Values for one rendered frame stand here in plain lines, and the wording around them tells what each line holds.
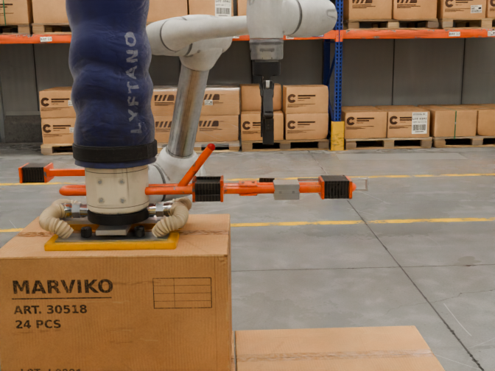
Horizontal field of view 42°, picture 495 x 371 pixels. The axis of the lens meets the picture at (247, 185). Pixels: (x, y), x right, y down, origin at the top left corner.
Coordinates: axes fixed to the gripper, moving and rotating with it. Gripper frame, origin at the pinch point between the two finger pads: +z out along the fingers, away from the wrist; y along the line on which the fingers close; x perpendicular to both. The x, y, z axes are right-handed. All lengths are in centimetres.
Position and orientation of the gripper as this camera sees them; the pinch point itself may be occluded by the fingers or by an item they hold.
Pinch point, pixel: (267, 136)
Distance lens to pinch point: 178.3
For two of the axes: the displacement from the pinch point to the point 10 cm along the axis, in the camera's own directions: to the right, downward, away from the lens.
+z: 0.1, 9.8, 2.1
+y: 0.2, 2.1, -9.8
